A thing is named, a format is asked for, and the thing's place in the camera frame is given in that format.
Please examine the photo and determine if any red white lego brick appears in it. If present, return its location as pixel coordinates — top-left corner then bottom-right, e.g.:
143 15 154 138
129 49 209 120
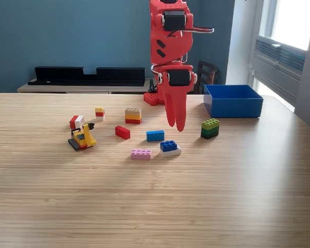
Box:
69 115 85 130

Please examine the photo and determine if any blue white lego stack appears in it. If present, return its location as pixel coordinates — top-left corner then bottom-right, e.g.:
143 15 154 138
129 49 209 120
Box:
159 140 182 158

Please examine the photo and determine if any light blue lego brick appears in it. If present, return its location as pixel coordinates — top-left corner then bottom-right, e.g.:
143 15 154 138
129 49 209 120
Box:
146 130 165 143

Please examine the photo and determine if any green lego brick stack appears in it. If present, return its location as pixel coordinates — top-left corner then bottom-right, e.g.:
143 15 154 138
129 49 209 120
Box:
200 118 220 140

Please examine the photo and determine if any white framed window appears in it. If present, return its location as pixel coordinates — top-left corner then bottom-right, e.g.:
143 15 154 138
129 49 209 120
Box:
258 0 310 52

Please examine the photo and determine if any small yellow red white stack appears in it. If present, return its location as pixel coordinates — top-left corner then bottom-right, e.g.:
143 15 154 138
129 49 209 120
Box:
95 106 106 122

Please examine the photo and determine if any yellow toy digger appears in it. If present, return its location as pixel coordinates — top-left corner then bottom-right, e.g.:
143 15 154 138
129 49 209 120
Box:
68 122 97 152

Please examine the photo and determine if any black shelf unit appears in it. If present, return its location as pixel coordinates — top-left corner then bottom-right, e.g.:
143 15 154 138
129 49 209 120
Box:
27 66 146 87

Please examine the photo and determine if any tan orange red lego stack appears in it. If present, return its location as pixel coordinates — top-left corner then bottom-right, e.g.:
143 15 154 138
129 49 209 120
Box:
124 107 143 125

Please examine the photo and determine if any grey ventilation unit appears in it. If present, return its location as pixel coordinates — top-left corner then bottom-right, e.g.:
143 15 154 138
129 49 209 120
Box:
252 36 307 105

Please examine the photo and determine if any dark wooden chair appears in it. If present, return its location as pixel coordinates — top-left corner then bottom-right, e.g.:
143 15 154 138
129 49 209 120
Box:
194 60 220 95

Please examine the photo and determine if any pink lego brick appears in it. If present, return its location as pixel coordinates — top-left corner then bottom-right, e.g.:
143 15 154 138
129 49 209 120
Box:
130 148 152 161

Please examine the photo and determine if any blue plastic bin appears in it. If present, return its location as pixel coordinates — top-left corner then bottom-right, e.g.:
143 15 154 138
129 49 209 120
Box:
203 84 264 118

